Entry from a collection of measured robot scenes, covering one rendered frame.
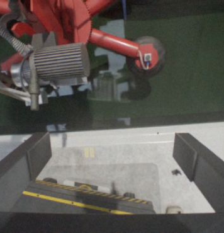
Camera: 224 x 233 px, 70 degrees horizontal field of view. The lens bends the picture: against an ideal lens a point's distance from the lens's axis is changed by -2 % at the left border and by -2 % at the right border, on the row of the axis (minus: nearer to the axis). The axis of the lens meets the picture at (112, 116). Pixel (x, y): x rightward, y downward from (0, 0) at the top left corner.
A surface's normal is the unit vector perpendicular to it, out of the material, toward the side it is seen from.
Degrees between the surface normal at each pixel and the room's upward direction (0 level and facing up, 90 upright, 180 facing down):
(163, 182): 0
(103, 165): 0
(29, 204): 0
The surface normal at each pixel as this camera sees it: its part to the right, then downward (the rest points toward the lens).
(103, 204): -0.13, -0.14
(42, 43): -0.10, 0.30
